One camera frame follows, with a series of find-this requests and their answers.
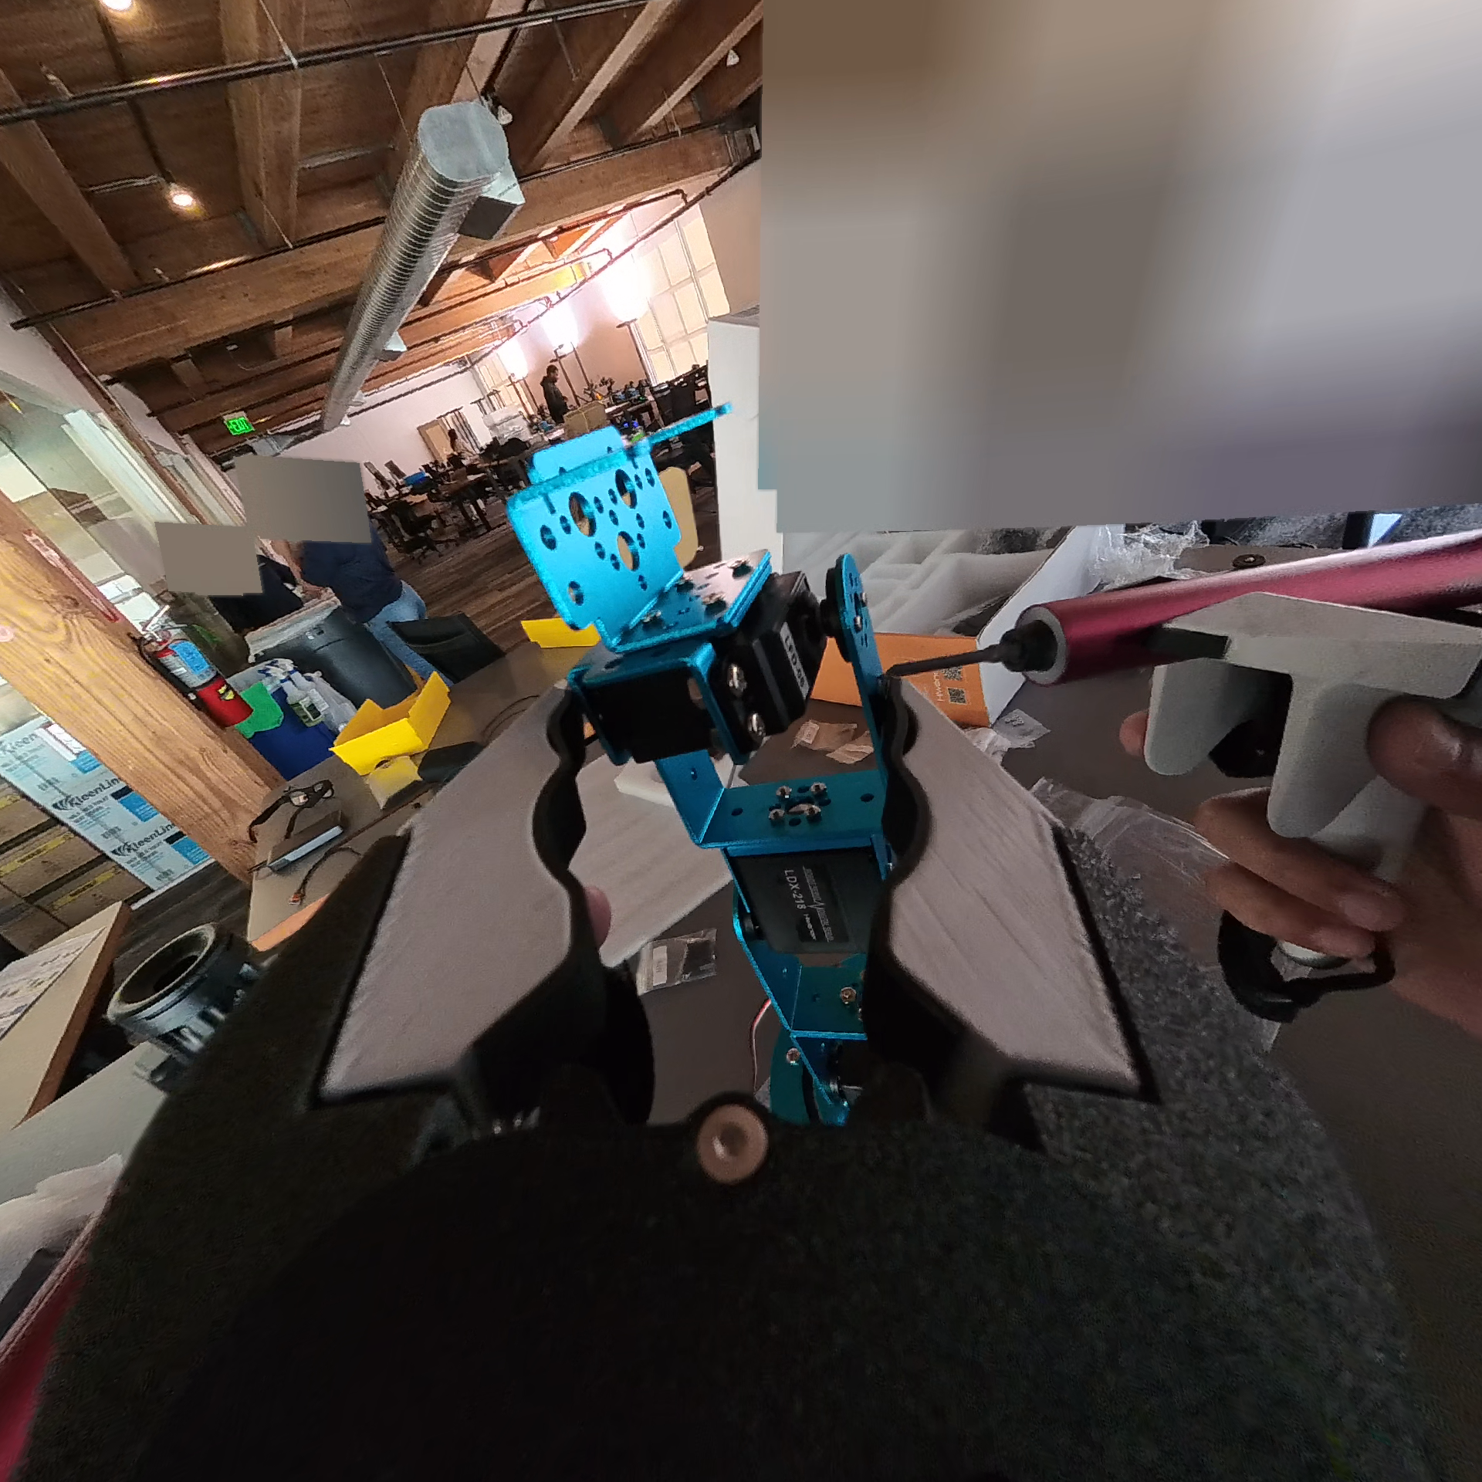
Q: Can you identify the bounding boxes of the red metal tube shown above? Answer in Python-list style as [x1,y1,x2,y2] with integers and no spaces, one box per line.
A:
[0,1215,104,1407]

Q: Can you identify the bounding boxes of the grey trash bin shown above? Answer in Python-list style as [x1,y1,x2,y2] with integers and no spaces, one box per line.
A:
[264,599,419,710]

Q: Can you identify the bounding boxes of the blue plastic bin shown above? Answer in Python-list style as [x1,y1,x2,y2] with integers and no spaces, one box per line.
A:
[234,659,351,779]

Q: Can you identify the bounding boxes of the row of wooden desks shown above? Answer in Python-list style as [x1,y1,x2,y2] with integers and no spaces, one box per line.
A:
[361,368,716,548]

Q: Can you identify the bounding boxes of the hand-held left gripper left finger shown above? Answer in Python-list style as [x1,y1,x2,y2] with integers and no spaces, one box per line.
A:
[312,682,654,1123]

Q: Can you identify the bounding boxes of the red fire extinguisher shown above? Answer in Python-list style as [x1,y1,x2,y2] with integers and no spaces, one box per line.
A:
[141,622,252,730]

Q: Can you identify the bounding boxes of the blue white printed sign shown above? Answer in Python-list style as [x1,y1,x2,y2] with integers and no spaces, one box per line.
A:
[0,719,217,896]

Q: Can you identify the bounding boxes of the red electric screwdriver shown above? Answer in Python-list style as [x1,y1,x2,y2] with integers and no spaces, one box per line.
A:
[882,532,1482,691]

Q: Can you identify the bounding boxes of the wooden support post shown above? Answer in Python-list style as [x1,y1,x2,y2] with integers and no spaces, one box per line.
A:
[0,495,292,883]

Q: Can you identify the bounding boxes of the white foam sheet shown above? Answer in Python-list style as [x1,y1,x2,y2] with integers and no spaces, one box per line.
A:
[577,753,748,968]

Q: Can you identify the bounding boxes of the light plywood chair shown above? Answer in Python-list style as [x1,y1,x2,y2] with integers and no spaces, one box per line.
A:
[658,462,704,559]

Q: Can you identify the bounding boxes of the white orange cardboard box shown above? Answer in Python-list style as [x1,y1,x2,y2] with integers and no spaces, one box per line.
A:
[808,523,1115,733]

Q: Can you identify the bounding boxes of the black eyeglasses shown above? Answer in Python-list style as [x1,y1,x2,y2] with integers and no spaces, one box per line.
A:
[247,777,340,843]

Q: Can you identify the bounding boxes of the person's right hand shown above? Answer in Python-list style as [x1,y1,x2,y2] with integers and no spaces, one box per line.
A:
[1120,700,1482,1044]

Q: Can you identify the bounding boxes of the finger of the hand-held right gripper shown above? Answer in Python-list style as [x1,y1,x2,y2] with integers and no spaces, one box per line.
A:
[1155,590,1482,703]

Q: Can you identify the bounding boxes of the black office chair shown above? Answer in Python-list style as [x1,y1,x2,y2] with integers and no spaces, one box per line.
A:
[384,610,506,686]

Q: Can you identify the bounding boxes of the printed paper sheet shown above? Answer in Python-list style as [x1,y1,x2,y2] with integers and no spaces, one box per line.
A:
[0,931,105,1032]

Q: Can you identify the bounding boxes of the capped silver spiral duct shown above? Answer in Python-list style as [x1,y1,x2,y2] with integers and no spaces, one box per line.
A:
[317,98,522,432]

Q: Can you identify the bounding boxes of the large yellow plastic bin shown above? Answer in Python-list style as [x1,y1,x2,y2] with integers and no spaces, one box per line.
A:
[328,666,453,776]

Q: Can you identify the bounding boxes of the black slotted cylinder holder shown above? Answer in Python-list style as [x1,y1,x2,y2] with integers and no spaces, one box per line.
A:
[105,922,264,1086]

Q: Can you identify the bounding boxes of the blue toy robot arm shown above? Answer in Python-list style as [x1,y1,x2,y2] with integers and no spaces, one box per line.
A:
[504,400,919,1134]

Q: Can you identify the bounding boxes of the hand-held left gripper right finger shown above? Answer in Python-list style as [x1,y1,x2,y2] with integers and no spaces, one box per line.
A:
[862,680,1162,1148]

